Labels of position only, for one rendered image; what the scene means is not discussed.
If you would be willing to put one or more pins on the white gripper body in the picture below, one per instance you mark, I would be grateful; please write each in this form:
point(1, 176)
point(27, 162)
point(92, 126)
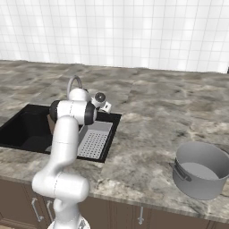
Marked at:
point(106, 106)

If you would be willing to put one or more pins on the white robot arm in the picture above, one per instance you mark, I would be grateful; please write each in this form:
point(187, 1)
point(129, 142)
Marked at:
point(64, 143)

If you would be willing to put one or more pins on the grey perforated sink tray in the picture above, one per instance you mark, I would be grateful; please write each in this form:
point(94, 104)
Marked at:
point(95, 141)

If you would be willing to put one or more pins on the brown object in sink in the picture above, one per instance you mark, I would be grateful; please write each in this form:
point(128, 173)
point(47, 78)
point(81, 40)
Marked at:
point(51, 125)

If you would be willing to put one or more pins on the black sink basin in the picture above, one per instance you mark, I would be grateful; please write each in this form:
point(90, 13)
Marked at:
point(27, 131)

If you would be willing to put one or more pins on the grey metal pot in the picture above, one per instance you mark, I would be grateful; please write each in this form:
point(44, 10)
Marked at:
point(199, 173)

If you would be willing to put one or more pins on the grey curved tap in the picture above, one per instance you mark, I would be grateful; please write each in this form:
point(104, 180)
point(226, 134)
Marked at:
point(71, 82)

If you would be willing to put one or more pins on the brown cupboard door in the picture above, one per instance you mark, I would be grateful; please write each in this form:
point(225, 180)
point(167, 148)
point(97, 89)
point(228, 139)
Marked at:
point(95, 214)
point(15, 202)
point(128, 216)
point(184, 222)

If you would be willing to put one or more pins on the dark object at wall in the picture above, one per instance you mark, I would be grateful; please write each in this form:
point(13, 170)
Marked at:
point(228, 70)

